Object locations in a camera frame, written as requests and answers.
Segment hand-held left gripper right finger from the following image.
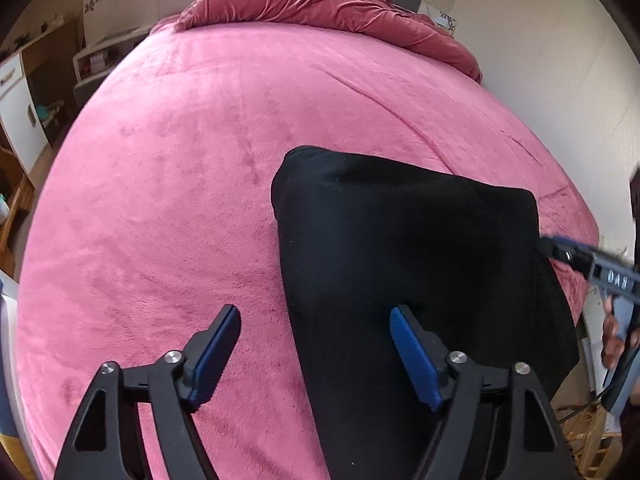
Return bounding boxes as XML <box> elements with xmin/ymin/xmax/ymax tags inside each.
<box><xmin>389</xmin><ymin>305</ymin><xmax>576</xmax><ymax>480</ymax></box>

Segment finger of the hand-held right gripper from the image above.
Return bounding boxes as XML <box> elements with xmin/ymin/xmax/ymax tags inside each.
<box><xmin>550</xmin><ymin>236</ymin><xmax>597</xmax><ymax>257</ymax></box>
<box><xmin>537</xmin><ymin>238</ymin><xmax>592</xmax><ymax>277</ymax></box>

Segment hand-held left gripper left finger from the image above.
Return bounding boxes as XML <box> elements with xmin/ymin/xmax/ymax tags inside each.
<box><xmin>52</xmin><ymin>304</ymin><xmax>242</xmax><ymax>480</ymax></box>

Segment black pants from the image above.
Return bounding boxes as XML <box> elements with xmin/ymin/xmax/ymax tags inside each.
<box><xmin>270</xmin><ymin>145</ymin><xmax>581</xmax><ymax>480</ymax></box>

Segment person's right forearm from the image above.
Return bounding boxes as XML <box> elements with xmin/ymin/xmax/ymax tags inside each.
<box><xmin>619</xmin><ymin>390</ymin><xmax>640</xmax><ymax>461</ymax></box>

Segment person's right hand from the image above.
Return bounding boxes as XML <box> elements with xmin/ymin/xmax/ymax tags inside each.
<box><xmin>600</xmin><ymin>296</ymin><xmax>640</xmax><ymax>372</ymax></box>

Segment wicker chair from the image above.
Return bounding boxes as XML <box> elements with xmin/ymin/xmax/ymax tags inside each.
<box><xmin>554</xmin><ymin>400</ymin><xmax>624</xmax><ymax>480</ymax></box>

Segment pink fleece blanket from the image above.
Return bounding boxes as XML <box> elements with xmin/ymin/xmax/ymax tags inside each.
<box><xmin>15</xmin><ymin>22</ymin><xmax>601</xmax><ymax>480</ymax></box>

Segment white mattress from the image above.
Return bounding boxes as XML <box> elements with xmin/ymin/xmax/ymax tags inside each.
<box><xmin>0</xmin><ymin>266</ymin><xmax>45</xmax><ymax>480</ymax></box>

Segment wooden chair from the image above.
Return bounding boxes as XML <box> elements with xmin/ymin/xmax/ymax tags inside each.
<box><xmin>0</xmin><ymin>144</ymin><xmax>37</xmax><ymax>263</ymax></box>

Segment floral white box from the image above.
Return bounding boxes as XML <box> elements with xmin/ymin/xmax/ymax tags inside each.
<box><xmin>81</xmin><ymin>0</ymin><xmax>124</xmax><ymax>17</ymax></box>
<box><xmin>425</xmin><ymin>2</ymin><xmax>459</xmax><ymax>37</ymax></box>

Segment white cabinet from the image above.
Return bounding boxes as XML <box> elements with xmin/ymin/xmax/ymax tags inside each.
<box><xmin>0</xmin><ymin>50</ymin><xmax>52</xmax><ymax>177</ymax></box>

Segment white drawer box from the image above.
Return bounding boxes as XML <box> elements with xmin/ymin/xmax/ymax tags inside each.
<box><xmin>71</xmin><ymin>34</ymin><xmax>152</xmax><ymax>97</ymax></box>

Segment wooden shelf unit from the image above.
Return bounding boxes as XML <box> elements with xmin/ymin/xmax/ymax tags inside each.
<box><xmin>20</xmin><ymin>15</ymin><xmax>87</xmax><ymax>133</ymax></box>

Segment red velvet duvet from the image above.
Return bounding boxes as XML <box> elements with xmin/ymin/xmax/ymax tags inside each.
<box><xmin>175</xmin><ymin>0</ymin><xmax>483</xmax><ymax>83</ymax></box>

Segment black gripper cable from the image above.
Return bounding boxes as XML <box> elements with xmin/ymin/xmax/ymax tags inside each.
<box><xmin>556</xmin><ymin>384</ymin><xmax>617</xmax><ymax>424</ymax></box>

